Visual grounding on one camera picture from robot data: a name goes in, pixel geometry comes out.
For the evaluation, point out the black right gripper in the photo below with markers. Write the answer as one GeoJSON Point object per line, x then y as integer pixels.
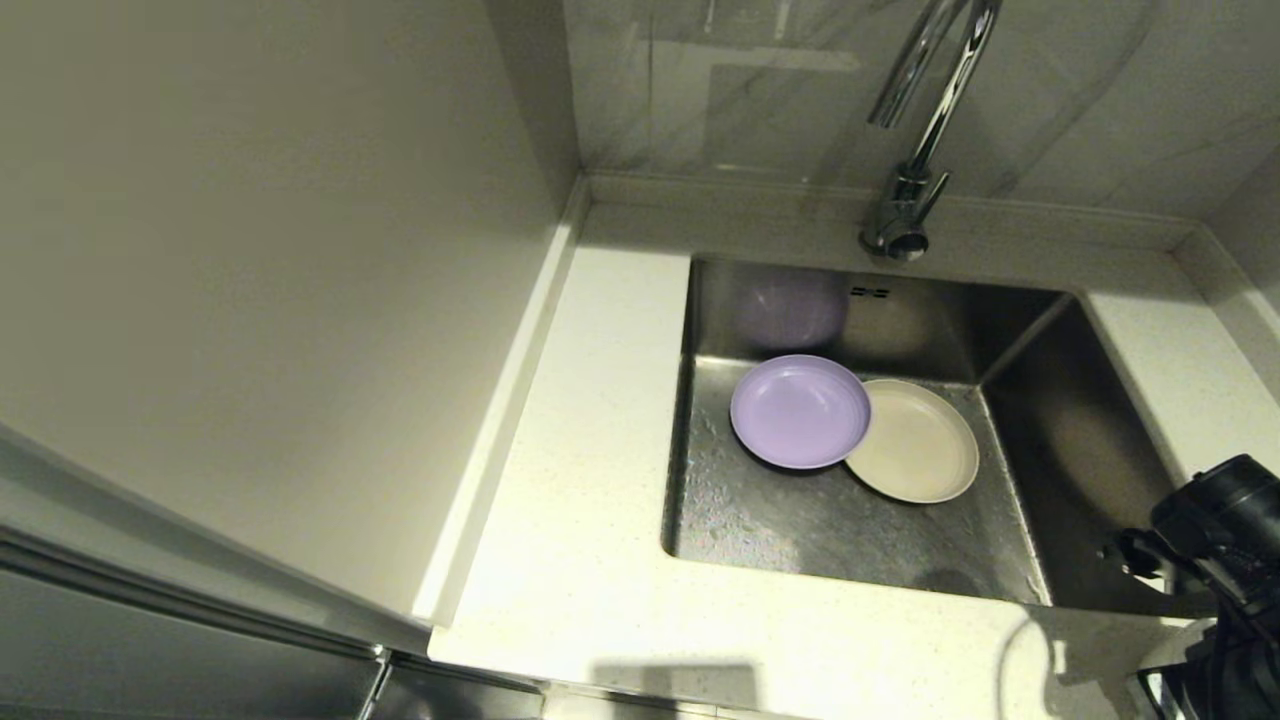
{"type": "Point", "coordinates": [1230, 670]}

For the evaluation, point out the beige plastic plate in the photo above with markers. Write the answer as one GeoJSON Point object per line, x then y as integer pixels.
{"type": "Point", "coordinates": [920, 450]}

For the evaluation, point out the purple plastic plate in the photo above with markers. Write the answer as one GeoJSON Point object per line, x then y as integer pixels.
{"type": "Point", "coordinates": [800, 410]}

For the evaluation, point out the chrome gooseneck faucet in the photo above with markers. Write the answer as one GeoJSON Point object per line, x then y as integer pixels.
{"type": "Point", "coordinates": [905, 200]}

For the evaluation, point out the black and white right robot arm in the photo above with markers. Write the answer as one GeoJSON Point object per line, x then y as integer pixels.
{"type": "Point", "coordinates": [1220, 520]}

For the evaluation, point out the stainless steel sink basin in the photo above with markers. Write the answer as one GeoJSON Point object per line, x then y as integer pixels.
{"type": "Point", "coordinates": [800, 530]}

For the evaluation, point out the beige cabinet side panel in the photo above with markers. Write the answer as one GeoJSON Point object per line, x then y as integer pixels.
{"type": "Point", "coordinates": [250, 250]}

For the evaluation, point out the stainless steel appliance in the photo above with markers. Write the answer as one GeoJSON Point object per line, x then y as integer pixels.
{"type": "Point", "coordinates": [150, 640]}

